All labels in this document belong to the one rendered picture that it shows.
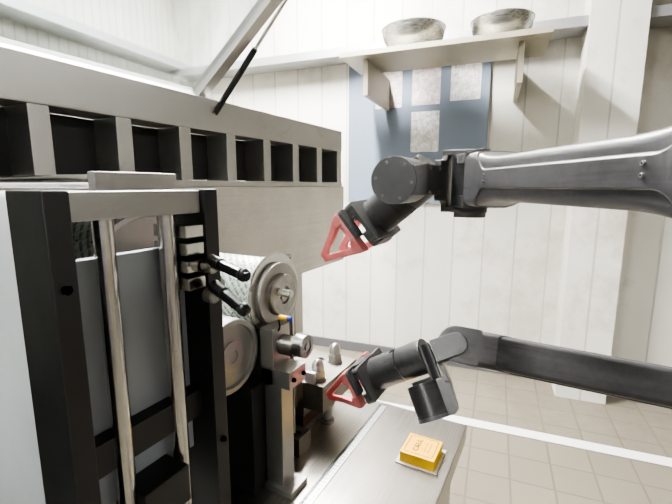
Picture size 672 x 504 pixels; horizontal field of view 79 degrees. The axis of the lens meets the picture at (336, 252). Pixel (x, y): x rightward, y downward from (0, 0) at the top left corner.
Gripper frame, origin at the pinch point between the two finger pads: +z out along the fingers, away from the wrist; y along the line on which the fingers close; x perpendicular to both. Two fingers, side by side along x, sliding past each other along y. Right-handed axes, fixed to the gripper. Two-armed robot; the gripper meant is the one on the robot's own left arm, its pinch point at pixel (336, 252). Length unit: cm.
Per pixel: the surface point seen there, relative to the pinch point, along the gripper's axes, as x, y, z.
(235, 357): -4.2, -9.6, 21.0
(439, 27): 101, 208, -34
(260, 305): 0.7, -4.0, 15.7
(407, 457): -38.2, 13.2, 21.0
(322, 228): 24, 74, 40
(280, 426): -17.9, -4.2, 26.9
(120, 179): 15.8, -28.1, 0.6
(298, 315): 4, 80, 77
